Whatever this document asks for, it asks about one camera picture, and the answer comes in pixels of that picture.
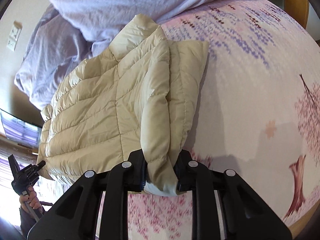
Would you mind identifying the cream quilted down jacket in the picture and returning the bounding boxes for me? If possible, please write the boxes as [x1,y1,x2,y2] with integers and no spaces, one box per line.
[37,14,209,196]

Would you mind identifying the person's left hand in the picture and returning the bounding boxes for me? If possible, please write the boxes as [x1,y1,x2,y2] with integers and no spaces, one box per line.
[19,186,43,214]

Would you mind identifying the glass cabinet with clutter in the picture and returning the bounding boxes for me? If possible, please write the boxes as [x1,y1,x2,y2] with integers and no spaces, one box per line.
[1,109,42,148]

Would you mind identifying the pink floral bed sheet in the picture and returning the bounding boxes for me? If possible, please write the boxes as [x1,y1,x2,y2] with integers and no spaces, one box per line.
[94,0,320,240]

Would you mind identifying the lavender folded duvet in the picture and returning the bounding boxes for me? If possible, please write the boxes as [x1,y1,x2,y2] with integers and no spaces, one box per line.
[14,5,106,111]

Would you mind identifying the white wall switch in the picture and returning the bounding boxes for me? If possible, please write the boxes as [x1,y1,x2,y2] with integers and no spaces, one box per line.
[7,21,22,51]

